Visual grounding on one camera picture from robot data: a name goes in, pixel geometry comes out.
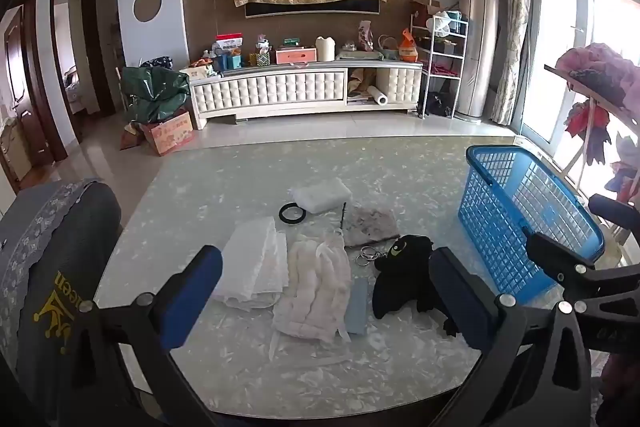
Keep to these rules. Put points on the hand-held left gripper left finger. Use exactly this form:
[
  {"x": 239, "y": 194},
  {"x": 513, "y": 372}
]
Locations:
[{"x": 195, "y": 292}]

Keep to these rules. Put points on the green plastic bag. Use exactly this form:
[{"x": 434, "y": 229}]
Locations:
[{"x": 155, "y": 94}]

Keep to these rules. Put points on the black plush toy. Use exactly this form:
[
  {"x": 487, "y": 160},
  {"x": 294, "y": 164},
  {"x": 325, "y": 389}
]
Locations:
[{"x": 405, "y": 277}]

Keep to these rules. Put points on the light blue cloth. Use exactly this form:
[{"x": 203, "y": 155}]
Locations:
[{"x": 356, "y": 307}]

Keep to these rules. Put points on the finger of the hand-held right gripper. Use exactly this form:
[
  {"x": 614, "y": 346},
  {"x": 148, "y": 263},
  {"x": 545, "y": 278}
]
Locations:
[
  {"x": 560, "y": 257},
  {"x": 615, "y": 207}
]

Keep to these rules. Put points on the white foam pack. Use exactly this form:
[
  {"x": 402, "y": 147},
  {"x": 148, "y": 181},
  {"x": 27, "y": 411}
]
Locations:
[{"x": 320, "y": 197}]

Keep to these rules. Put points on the white paper roll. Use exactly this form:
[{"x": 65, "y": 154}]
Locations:
[{"x": 379, "y": 96}]

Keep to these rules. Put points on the red clothing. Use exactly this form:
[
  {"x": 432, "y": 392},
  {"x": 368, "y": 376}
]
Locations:
[{"x": 590, "y": 127}]

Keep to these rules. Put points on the orange bag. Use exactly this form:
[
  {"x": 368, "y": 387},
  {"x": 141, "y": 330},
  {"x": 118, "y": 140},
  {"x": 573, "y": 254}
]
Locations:
[{"x": 408, "y": 49}]

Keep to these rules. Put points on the cream tufted TV cabinet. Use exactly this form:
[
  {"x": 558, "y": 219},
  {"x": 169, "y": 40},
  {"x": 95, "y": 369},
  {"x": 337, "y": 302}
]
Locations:
[{"x": 280, "y": 89}]

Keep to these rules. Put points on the metal key rings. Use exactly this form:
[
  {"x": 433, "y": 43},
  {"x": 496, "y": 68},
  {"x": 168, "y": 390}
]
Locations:
[{"x": 366, "y": 254}]

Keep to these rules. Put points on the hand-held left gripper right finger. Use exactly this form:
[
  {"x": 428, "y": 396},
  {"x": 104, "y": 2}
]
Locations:
[{"x": 455, "y": 302}]

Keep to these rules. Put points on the patterned curtain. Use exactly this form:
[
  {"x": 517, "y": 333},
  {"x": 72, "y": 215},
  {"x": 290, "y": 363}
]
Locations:
[{"x": 515, "y": 17}]

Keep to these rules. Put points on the printed cardboard box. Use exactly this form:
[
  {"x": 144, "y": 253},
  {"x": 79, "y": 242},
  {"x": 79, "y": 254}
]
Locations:
[{"x": 167, "y": 134}]

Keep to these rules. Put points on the standing air conditioner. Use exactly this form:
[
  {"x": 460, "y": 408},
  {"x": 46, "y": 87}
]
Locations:
[{"x": 477, "y": 27}]

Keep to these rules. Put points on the white cloth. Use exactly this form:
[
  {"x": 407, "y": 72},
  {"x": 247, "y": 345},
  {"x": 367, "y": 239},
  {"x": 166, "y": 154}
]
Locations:
[{"x": 252, "y": 267}]

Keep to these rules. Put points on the pink storage box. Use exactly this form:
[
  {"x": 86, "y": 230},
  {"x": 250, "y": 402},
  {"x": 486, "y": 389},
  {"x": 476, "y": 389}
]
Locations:
[{"x": 296, "y": 57}]

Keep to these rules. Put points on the grey dirty cloth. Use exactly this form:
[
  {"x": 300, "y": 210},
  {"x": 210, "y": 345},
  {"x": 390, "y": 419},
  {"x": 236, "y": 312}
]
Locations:
[{"x": 372, "y": 224}]

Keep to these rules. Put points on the wooden drying rack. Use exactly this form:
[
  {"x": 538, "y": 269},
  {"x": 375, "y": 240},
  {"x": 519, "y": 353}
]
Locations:
[{"x": 590, "y": 127}]

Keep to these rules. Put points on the thin black stick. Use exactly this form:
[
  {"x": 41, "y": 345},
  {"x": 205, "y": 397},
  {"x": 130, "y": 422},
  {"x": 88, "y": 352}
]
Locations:
[{"x": 343, "y": 217}]

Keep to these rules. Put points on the blue plastic basket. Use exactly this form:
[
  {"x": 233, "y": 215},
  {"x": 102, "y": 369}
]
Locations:
[{"x": 525, "y": 217}]

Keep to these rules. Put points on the brown wooden door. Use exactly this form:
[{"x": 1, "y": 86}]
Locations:
[{"x": 25, "y": 77}]

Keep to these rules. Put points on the pink clothing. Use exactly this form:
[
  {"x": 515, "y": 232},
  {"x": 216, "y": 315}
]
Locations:
[{"x": 600, "y": 62}]

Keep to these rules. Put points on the chair with grey cover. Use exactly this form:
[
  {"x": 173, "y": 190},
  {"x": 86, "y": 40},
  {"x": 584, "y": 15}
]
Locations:
[{"x": 50, "y": 282}]

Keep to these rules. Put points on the red and white snack bag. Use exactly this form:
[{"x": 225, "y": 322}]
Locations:
[{"x": 229, "y": 43}]

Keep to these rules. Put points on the white plastic jug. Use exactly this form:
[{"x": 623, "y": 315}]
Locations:
[{"x": 325, "y": 49}]

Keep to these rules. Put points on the black bag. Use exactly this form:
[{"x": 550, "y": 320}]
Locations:
[{"x": 440, "y": 104}]

